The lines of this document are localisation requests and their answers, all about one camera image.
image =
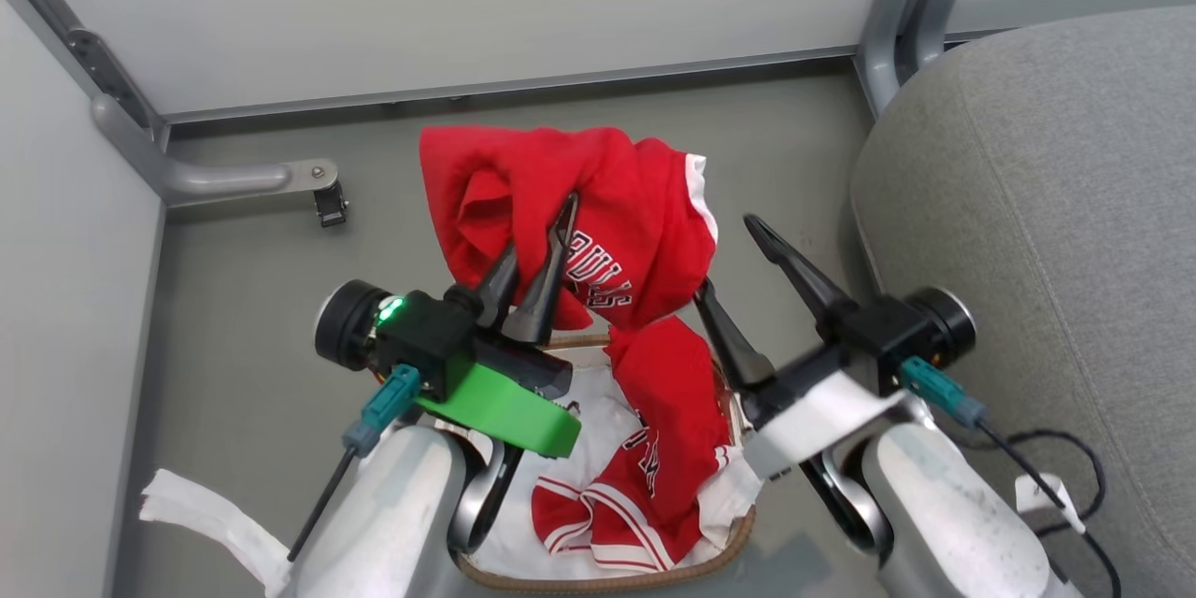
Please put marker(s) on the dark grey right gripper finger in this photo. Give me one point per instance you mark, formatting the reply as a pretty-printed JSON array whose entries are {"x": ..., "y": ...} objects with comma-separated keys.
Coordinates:
[
  {"x": 736, "y": 350},
  {"x": 804, "y": 280}
]

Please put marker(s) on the black green-banded left gripper body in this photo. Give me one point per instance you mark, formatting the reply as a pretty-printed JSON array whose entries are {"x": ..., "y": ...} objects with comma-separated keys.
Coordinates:
[{"x": 439, "y": 336}]

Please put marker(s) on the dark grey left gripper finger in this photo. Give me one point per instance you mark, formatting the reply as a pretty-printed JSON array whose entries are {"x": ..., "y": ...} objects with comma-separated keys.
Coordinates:
[
  {"x": 495, "y": 294},
  {"x": 544, "y": 299}
]

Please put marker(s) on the black white-banded right gripper body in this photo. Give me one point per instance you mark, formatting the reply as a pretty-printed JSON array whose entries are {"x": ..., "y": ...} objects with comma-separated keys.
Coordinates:
[{"x": 888, "y": 332}]

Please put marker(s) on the red white striped shorts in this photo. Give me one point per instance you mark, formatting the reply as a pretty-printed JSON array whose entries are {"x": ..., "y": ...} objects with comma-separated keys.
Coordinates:
[{"x": 673, "y": 430}]

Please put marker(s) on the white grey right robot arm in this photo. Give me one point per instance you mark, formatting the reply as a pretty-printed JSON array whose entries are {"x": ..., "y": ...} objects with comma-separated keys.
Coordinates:
[{"x": 944, "y": 523}]

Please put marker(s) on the white cloth basket liner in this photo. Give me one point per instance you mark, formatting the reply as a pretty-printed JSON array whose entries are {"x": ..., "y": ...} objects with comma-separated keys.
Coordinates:
[{"x": 523, "y": 542}]

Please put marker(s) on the white brown-rimmed laundry basket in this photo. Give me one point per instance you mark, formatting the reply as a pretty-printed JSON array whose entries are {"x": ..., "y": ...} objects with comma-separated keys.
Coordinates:
[{"x": 598, "y": 582}]

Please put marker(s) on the small black caster wheel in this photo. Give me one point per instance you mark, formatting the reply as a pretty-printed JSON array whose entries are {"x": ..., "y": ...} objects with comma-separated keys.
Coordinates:
[{"x": 330, "y": 206}]

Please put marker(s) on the grey fabric sofa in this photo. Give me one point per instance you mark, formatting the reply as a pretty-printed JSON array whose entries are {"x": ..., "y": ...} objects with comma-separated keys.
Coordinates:
[{"x": 1056, "y": 234}]

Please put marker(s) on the white paper strip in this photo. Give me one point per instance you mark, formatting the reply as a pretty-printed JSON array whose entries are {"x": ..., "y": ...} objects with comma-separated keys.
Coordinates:
[{"x": 215, "y": 514}]

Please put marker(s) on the grey partition base rail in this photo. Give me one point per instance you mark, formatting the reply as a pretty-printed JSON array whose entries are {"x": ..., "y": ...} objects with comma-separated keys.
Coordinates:
[{"x": 514, "y": 86}]

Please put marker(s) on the grey partition foot bracket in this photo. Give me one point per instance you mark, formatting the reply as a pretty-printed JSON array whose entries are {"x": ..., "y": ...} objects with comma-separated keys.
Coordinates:
[{"x": 224, "y": 177}]

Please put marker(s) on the dark grey partition corner post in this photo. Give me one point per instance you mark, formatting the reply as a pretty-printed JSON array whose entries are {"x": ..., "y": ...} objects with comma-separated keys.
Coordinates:
[{"x": 93, "y": 56}]

